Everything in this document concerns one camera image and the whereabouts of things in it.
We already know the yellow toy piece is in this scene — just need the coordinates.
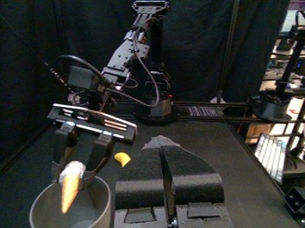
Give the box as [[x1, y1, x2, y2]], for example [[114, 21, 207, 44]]
[[114, 151, 133, 168]]

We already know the black stand with round base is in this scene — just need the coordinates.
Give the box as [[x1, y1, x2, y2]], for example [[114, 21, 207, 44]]
[[249, 8, 305, 123]]

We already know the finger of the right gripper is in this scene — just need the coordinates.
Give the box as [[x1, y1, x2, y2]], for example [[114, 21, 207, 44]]
[[50, 121, 81, 183], [84, 135, 117, 188]]

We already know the black cloth curtain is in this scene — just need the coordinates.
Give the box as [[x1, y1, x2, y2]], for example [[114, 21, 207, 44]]
[[0, 0, 292, 168]]

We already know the toy ice cream cone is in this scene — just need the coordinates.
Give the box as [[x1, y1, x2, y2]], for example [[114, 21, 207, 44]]
[[58, 160, 88, 215]]

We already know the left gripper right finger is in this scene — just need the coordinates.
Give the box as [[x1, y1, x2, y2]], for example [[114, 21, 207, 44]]
[[161, 144, 236, 228]]

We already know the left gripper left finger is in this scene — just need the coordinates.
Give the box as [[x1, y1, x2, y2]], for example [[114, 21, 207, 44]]
[[114, 146, 169, 228]]

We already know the grey bowl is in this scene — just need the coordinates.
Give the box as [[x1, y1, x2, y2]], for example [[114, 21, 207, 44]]
[[29, 174, 114, 228]]

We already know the black horizontal frame rail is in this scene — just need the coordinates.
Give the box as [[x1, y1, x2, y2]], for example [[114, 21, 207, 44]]
[[173, 101, 305, 124]]

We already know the black corner bracket box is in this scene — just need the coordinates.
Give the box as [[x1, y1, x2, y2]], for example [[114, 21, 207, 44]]
[[283, 186, 305, 216]]

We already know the black vertical frame pole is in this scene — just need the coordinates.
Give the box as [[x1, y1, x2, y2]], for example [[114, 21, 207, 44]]
[[220, 0, 243, 102]]

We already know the brown cardboard box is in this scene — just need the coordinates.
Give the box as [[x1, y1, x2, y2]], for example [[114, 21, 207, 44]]
[[245, 122, 274, 144]]

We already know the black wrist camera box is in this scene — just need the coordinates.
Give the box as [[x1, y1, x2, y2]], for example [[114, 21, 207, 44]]
[[67, 65, 101, 91]]

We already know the white slatted rack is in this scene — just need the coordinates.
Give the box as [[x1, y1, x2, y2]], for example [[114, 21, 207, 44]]
[[253, 132, 290, 183]]

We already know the grey robot arm cable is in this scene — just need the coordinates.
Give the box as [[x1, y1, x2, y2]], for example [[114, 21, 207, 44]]
[[114, 29, 162, 109]]

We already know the black camera cable loop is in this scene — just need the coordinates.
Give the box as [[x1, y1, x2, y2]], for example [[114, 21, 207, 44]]
[[54, 54, 110, 87]]

